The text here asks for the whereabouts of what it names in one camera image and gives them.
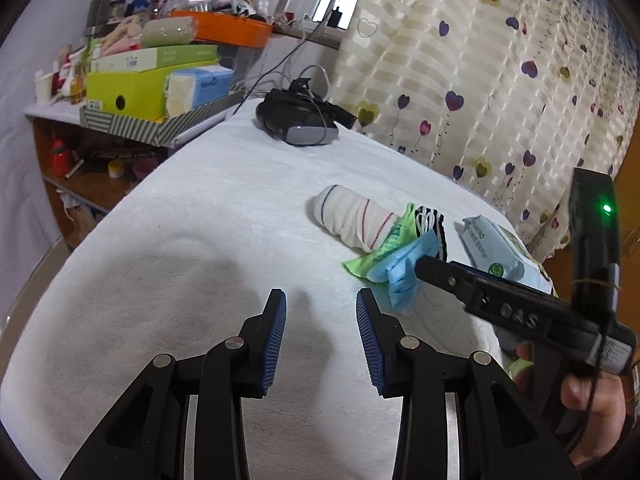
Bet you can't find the pink soft toy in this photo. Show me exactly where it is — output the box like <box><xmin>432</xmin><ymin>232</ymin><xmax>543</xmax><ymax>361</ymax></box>
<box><xmin>97</xmin><ymin>15</ymin><xmax>151</xmax><ymax>56</ymax></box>

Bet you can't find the white cable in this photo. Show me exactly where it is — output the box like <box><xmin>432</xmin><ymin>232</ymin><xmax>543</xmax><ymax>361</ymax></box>
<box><xmin>295</xmin><ymin>65</ymin><xmax>331</xmax><ymax>96</ymax></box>

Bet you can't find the black grey headset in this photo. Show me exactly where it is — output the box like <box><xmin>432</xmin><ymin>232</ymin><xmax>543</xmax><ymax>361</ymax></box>
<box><xmin>255</xmin><ymin>77</ymin><xmax>358</xmax><ymax>147</ymax></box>

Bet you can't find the wooden shelf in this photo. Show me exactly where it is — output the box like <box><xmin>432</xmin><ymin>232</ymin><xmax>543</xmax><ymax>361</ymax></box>
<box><xmin>25</xmin><ymin>105</ymin><xmax>171</xmax><ymax>251</ymax></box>

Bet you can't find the white sock with thin stripes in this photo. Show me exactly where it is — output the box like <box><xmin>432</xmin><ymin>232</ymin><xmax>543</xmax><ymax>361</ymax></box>
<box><xmin>312</xmin><ymin>185</ymin><xmax>401</xmax><ymax>252</ymax></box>

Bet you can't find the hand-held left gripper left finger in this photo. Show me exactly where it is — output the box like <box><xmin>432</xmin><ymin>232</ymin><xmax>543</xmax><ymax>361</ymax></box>
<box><xmin>60</xmin><ymin>288</ymin><xmax>288</xmax><ymax>480</ymax></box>

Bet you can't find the dark lidded glass jar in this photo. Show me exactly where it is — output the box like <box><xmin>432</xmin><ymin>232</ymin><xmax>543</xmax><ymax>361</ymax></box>
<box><xmin>87</xmin><ymin>0</ymin><xmax>118</xmax><ymax>36</ymax></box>

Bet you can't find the red toy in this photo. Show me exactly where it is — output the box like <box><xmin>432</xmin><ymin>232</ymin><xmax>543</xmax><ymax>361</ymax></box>
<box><xmin>50</xmin><ymin>140</ymin><xmax>73</xmax><ymax>178</ymax></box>

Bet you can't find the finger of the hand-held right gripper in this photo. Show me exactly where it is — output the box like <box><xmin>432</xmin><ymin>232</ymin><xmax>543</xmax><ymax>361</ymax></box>
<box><xmin>450</xmin><ymin>260</ymin><xmax>511</xmax><ymax>285</ymax></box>
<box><xmin>415</xmin><ymin>255</ymin><xmax>477</xmax><ymax>307</ymax></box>

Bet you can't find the amber bottle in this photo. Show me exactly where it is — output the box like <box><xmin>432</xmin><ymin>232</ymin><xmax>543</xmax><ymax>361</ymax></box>
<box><xmin>70</xmin><ymin>60</ymin><xmax>88</xmax><ymax>106</ymax></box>

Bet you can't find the wet wipes pack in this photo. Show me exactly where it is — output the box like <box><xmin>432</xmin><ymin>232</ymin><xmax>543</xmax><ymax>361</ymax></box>
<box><xmin>460</xmin><ymin>215</ymin><xmax>553</xmax><ymax>296</ymax></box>

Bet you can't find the lime green box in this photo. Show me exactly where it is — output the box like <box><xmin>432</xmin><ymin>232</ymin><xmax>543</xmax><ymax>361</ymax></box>
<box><xmin>86</xmin><ymin>67</ymin><xmax>173</xmax><ymax>121</ymax></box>

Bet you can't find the rolled beige cloth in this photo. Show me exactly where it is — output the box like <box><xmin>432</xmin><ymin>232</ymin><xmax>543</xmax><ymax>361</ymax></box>
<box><xmin>140</xmin><ymin>16</ymin><xmax>198</xmax><ymax>46</ymax></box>

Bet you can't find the blue face mask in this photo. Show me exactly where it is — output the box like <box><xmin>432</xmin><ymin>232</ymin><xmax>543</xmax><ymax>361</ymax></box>
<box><xmin>370</xmin><ymin>232</ymin><xmax>441</xmax><ymax>317</ymax></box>

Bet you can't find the green cloth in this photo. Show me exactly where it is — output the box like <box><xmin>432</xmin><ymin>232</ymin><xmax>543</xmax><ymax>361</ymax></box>
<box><xmin>342</xmin><ymin>203</ymin><xmax>418</xmax><ymax>281</ymax></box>

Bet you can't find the grey striped tray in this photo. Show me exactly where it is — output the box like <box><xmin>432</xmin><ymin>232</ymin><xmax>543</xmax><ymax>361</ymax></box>
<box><xmin>80</xmin><ymin>91</ymin><xmax>251</xmax><ymax>147</ymax></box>

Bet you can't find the orange tray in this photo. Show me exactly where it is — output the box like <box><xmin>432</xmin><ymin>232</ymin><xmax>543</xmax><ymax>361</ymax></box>
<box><xmin>170</xmin><ymin>10</ymin><xmax>273</xmax><ymax>50</ymax></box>

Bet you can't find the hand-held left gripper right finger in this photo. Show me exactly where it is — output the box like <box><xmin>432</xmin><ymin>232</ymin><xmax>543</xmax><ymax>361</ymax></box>
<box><xmin>355</xmin><ymin>288</ymin><xmax>583</xmax><ymax>480</ymax></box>

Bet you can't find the blue white tissue pack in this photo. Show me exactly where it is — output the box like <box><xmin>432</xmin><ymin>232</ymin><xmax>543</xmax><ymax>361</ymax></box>
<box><xmin>165</xmin><ymin>66</ymin><xmax>236</xmax><ymax>116</ymax></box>

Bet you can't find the black cable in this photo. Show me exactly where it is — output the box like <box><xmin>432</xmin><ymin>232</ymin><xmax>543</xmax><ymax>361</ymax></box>
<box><xmin>240</xmin><ymin>0</ymin><xmax>341</xmax><ymax>106</ymax></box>

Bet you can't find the wooden wardrobe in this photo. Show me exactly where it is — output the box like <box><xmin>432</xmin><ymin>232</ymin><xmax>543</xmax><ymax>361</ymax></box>
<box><xmin>542</xmin><ymin>85</ymin><xmax>640</xmax><ymax>311</ymax></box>

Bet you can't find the small black white striped sock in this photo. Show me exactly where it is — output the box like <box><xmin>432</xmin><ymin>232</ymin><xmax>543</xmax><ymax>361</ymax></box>
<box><xmin>415</xmin><ymin>205</ymin><xmax>448</xmax><ymax>261</ymax></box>

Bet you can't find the purple bowl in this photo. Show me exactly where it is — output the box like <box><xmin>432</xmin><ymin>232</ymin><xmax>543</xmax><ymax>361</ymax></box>
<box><xmin>132</xmin><ymin>156</ymin><xmax>161</xmax><ymax>181</ymax></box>

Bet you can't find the person's right hand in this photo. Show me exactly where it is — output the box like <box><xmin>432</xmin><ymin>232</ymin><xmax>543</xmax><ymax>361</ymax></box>
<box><xmin>560</xmin><ymin>374</ymin><xmax>632</xmax><ymax>468</ymax></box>

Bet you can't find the heart print curtain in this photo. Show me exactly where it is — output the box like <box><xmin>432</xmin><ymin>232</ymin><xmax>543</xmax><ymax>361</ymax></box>
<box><xmin>332</xmin><ymin>0</ymin><xmax>636</xmax><ymax>261</ymax></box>

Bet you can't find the white paper cup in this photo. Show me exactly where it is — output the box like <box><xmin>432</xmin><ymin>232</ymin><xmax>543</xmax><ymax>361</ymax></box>
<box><xmin>34</xmin><ymin>71</ymin><xmax>53</xmax><ymax>106</ymax></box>

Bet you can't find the green lidded jar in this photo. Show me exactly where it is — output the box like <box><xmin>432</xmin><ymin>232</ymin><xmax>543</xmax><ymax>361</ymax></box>
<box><xmin>506</xmin><ymin>357</ymin><xmax>535</xmax><ymax>393</ymax></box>

